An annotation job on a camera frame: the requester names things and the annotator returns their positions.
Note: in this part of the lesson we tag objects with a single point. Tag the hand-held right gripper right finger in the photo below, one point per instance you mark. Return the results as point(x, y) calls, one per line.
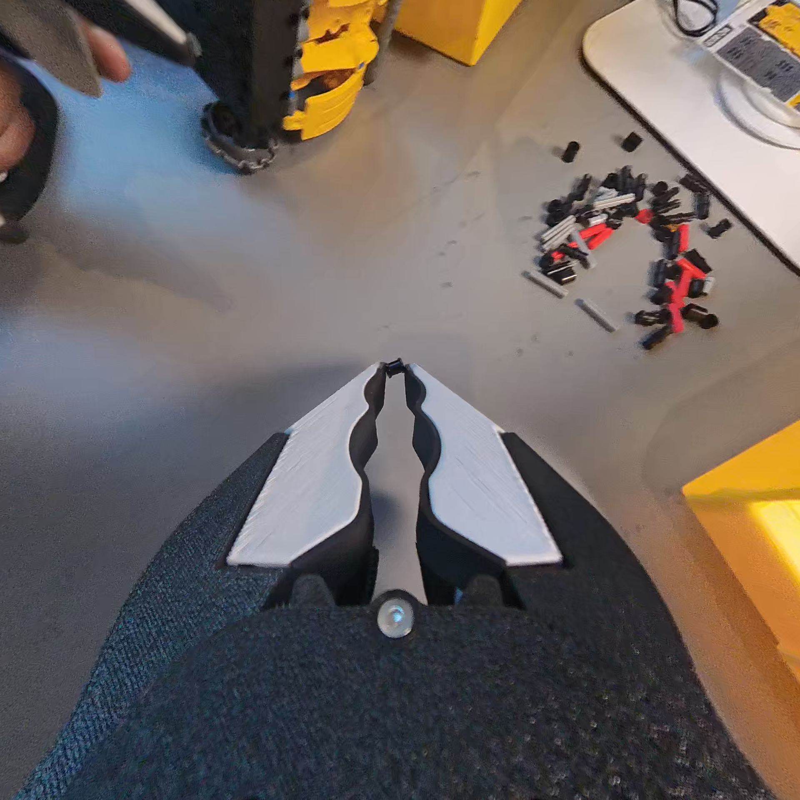
point(488, 500)

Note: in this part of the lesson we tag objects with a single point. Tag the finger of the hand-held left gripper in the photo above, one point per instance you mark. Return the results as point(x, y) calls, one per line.
point(156, 19)
point(44, 31)

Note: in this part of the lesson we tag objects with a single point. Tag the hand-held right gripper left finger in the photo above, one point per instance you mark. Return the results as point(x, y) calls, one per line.
point(300, 500)

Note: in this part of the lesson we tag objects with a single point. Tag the small black connector pin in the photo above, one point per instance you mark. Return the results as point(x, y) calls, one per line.
point(393, 366)

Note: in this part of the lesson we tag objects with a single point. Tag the yellow toy block robot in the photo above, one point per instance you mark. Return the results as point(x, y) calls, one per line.
point(331, 50)

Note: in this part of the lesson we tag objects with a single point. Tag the small red black parts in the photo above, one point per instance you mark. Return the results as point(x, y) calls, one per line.
point(675, 300)

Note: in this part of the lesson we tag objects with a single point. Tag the grey desk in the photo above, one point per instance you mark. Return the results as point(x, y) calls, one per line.
point(313, 250)

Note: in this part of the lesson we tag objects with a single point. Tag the person's left hand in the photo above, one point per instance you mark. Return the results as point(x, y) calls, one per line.
point(13, 113)

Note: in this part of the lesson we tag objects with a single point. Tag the yellow plastic bin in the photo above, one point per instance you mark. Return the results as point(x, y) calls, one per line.
point(750, 500)
point(463, 25)

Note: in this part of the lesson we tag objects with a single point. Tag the yellow grey sticker sheet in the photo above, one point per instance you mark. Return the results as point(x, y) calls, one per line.
point(769, 56)

